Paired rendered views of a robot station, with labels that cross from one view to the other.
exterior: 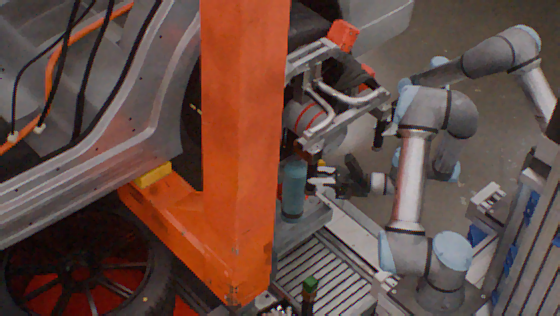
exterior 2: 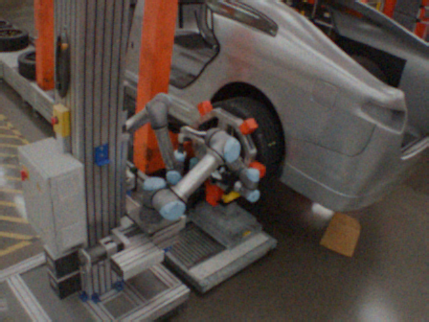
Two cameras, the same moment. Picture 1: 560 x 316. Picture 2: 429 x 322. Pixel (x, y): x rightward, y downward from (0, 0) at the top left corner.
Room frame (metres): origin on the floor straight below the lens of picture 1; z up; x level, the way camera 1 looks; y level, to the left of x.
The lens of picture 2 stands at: (2.03, -2.69, 2.30)
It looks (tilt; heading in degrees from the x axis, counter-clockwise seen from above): 31 degrees down; 86
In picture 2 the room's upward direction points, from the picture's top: 9 degrees clockwise
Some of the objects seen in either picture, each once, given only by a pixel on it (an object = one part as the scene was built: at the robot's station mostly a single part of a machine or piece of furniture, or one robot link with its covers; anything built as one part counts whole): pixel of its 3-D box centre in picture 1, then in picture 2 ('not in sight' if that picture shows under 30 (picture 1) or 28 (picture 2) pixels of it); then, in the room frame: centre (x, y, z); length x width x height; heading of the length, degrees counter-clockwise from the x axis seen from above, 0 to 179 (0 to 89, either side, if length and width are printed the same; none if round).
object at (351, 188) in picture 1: (352, 183); not in sight; (1.92, -0.24, 0.80); 0.12 x 0.08 x 0.09; 91
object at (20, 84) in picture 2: not in sight; (44, 79); (-0.18, 2.52, 0.20); 1.00 x 0.86 x 0.39; 136
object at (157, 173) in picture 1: (145, 165); not in sight; (2.02, 0.49, 0.71); 0.14 x 0.14 x 0.05; 46
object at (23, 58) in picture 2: not in sight; (41, 63); (-0.24, 2.59, 0.39); 0.66 x 0.66 x 0.24
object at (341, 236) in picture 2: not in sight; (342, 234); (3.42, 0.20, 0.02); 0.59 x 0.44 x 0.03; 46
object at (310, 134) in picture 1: (308, 103); (202, 125); (2.05, -0.07, 1.03); 0.19 x 0.18 x 0.11; 46
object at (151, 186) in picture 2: not in sight; (154, 192); (1.84, -0.84, 0.98); 0.13 x 0.12 x 0.14; 131
